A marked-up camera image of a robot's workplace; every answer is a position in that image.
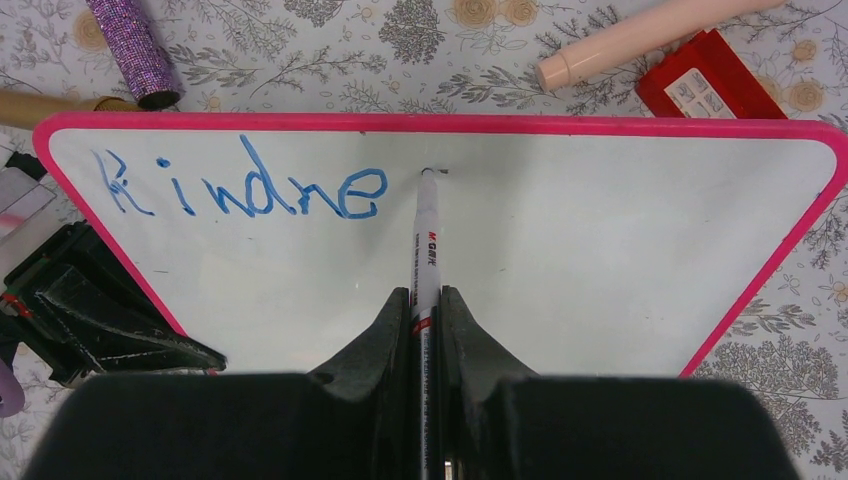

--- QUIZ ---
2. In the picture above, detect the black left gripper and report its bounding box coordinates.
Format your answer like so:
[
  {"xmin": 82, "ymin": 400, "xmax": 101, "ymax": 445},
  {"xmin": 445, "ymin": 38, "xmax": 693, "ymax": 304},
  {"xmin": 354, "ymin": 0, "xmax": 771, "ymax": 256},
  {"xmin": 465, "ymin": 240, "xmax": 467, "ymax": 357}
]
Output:
[{"xmin": 1, "ymin": 222, "xmax": 226, "ymax": 388}]

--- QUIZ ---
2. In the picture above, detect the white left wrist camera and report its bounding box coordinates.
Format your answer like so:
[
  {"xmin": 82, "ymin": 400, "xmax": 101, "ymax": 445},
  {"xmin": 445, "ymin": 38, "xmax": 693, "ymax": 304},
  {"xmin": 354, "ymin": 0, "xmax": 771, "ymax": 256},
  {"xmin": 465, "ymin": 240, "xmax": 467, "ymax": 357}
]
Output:
[{"xmin": 1, "ymin": 151, "xmax": 63, "ymax": 288}]

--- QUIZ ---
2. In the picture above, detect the pink framed whiteboard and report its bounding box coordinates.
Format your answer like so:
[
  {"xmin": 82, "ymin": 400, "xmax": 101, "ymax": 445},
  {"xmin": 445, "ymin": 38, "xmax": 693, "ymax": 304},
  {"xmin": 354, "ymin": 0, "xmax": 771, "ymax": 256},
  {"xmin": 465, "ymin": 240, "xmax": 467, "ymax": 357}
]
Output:
[{"xmin": 33, "ymin": 113, "xmax": 847, "ymax": 376}]

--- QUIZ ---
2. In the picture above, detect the floral patterned mat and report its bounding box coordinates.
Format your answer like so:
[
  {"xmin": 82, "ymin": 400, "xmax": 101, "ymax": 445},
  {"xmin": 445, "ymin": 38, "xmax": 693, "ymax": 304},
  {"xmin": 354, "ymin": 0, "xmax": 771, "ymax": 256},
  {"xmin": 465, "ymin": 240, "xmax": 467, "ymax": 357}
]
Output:
[{"xmin": 1, "ymin": 1, "xmax": 847, "ymax": 479}]

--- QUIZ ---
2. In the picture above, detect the purple glitter microphone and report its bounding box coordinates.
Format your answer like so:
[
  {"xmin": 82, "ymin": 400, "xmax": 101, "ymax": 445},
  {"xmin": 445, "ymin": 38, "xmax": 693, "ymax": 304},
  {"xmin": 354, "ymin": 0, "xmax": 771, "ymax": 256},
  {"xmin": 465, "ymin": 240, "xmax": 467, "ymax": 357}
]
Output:
[{"xmin": 86, "ymin": 0, "xmax": 181, "ymax": 111}]

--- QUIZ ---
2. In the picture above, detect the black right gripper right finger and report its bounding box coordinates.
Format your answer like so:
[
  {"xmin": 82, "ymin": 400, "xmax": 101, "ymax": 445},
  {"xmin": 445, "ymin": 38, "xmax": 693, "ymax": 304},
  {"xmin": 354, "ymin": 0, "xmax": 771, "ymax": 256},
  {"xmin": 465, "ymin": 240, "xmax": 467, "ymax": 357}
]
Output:
[{"xmin": 440, "ymin": 287, "xmax": 798, "ymax": 479}]

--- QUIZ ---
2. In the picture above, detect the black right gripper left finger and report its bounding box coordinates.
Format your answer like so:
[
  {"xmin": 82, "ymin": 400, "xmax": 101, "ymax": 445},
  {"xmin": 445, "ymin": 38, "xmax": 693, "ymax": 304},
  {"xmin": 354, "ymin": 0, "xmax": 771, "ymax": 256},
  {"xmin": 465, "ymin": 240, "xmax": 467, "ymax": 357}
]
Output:
[{"xmin": 25, "ymin": 288, "xmax": 410, "ymax": 479}]

